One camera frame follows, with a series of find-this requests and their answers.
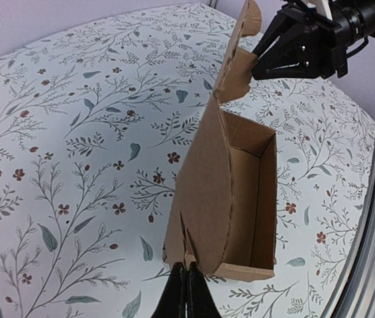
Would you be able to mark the floral patterned table mat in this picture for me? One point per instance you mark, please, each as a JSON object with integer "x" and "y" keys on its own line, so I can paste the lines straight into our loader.
{"x": 95, "y": 122}

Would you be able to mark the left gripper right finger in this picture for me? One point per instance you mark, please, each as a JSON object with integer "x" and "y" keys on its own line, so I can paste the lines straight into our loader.
{"x": 199, "y": 301}

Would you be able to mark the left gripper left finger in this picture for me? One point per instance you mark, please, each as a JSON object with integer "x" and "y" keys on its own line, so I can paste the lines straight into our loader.
{"x": 172, "y": 303}

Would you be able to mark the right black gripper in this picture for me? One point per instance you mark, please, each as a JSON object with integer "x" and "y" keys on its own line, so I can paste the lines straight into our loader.
{"x": 300, "y": 43}

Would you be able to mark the brown cardboard box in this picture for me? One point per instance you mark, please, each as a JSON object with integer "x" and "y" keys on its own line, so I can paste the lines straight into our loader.
{"x": 223, "y": 213}

